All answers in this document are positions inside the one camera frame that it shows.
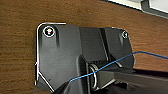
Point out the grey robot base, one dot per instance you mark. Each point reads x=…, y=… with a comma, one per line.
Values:
x=60, y=56

